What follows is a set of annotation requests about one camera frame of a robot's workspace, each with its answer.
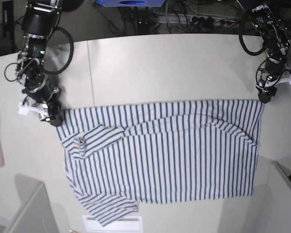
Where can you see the grey bin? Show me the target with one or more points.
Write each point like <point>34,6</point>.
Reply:
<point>35,214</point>
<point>269,209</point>

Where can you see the blue white striped T-shirt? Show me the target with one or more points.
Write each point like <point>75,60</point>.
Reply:
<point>166,152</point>

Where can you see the blue box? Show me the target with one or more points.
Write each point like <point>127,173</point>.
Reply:
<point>137,3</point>

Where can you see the grey bin right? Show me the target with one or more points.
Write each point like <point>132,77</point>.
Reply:
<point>269,209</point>

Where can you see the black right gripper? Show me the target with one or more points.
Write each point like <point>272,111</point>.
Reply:
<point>44,90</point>

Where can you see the grey bin left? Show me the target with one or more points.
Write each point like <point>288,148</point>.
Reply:
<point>35,214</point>

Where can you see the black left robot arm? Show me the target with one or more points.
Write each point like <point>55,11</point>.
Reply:
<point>276,42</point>

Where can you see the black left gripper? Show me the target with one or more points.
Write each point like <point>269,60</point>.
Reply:
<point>267,75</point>

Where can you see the white label plate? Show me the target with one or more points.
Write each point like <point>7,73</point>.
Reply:
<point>130,224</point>

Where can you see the white power strip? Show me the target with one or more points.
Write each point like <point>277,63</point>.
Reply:
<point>209,21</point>

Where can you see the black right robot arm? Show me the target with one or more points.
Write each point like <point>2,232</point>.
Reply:
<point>40,22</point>

